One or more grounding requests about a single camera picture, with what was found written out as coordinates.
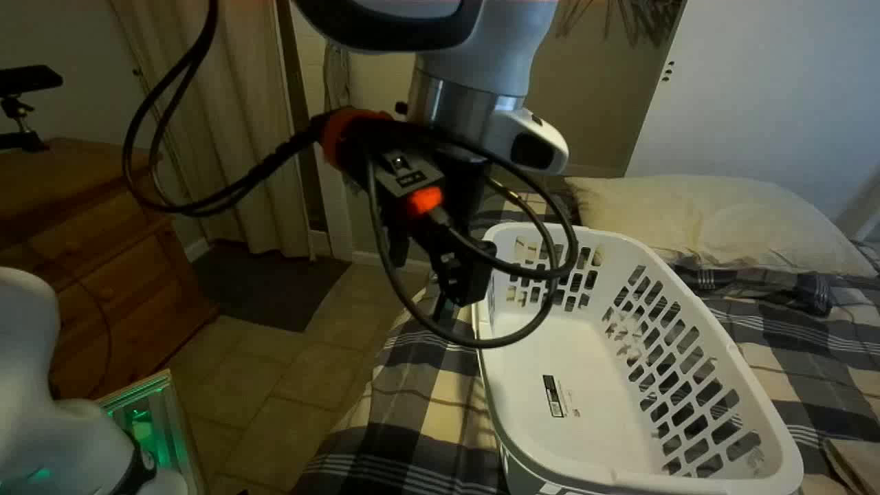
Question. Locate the white closet door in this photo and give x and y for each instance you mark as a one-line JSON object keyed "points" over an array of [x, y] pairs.
{"points": [[759, 93]]}

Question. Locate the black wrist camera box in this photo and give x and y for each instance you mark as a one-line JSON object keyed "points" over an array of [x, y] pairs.
{"points": [[414, 182]]}

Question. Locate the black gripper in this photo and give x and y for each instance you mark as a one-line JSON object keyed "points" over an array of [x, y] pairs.
{"points": [[458, 196]]}

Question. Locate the cream pillow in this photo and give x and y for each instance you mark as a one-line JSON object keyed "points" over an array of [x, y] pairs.
{"points": [[715, 220]]}

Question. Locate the white plastic laundry basket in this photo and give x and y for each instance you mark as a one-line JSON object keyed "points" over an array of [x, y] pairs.
{"points": [[568, 374]]}

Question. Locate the wooden dresser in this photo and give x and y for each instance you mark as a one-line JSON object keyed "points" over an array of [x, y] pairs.
{"points": [[83, 237]]}

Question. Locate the beige curtain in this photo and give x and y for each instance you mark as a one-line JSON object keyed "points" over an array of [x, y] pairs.
{"points": [[237, 93]]}

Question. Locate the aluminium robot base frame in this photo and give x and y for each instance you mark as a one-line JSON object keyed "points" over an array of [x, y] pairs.
{"points": [[152, 431]]}

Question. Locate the dark floor rug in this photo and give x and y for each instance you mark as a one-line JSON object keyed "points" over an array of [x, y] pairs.
{"points": [[266, 284]]}

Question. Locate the plaid bed comforter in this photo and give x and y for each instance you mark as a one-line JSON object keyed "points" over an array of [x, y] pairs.
{"points": [[421, 413]]}

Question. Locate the black camera stand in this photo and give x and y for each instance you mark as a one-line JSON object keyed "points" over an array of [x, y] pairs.
{"points": [[22, 87]]}

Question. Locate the plaid pillow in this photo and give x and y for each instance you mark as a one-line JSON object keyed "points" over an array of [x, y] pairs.
{"points": [[808, 293]]}

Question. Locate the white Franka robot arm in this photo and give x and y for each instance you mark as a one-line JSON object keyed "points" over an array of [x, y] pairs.
{"points": [[497, 57]]}

